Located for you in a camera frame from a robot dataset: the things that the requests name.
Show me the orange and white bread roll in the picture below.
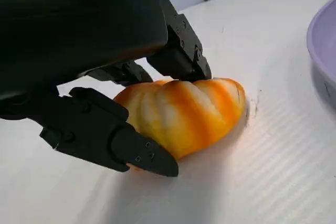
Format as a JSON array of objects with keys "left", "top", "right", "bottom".
[{"left": 113, "top": 77, "right": 247, "bottom": 175}]

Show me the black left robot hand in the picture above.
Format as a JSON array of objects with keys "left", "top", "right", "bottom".
[{"left": 0, "top": 0, "right": 213, "bottom": 178}]

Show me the lilac plate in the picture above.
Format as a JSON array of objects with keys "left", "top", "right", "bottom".
[{"left": 306, "top": 0, "right": 336, "bottom": 104}]

